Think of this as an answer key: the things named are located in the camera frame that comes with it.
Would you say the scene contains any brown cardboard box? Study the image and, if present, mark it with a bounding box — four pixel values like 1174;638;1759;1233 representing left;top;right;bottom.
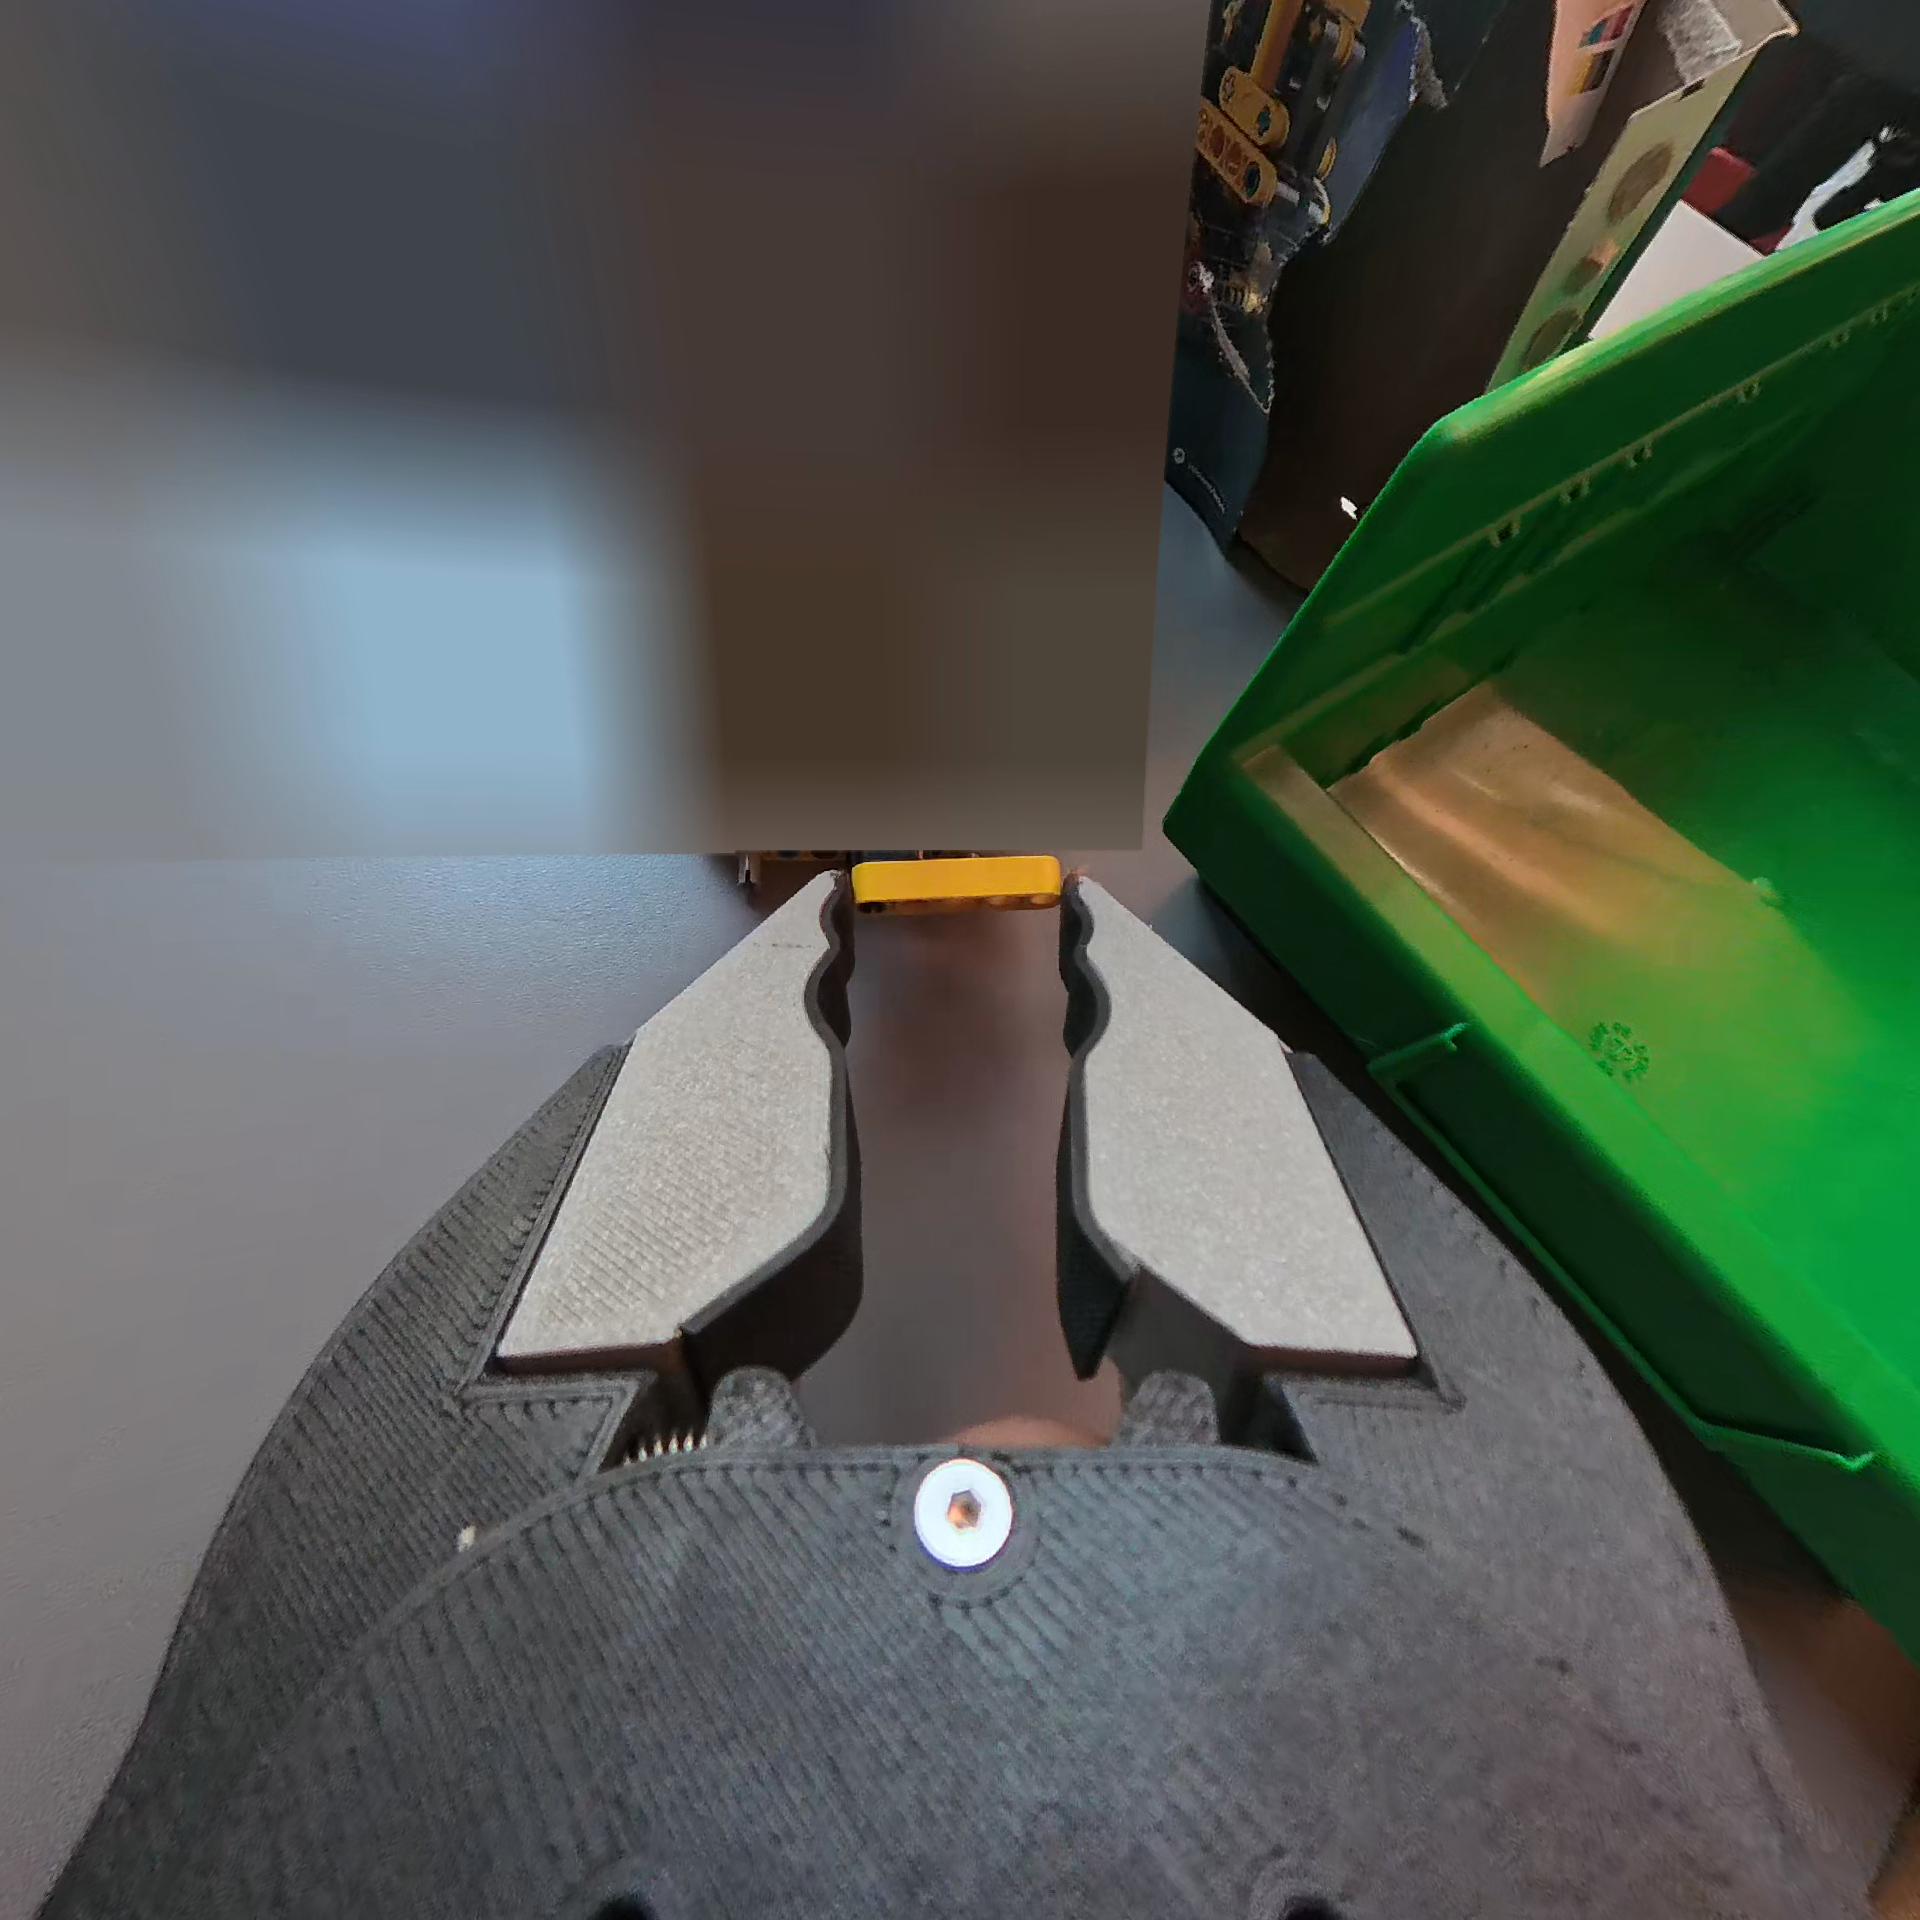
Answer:
1238;0;1802;595

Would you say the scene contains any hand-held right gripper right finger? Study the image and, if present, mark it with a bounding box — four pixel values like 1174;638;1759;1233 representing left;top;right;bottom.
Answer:
1057;876;1422;1386

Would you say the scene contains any yellow black lego model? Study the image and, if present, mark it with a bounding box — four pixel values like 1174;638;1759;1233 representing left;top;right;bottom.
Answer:
734;851;1064;916

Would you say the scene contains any dark lego set box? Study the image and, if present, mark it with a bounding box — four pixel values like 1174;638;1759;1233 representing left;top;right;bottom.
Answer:
1164;0;1509;549

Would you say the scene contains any green plastic bin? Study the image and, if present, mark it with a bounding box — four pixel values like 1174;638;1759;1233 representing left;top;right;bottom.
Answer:
1164;193;1920;1605

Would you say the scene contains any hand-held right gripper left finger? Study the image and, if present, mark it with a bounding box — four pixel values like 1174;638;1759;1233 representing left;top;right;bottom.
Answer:
495;868;864;1389

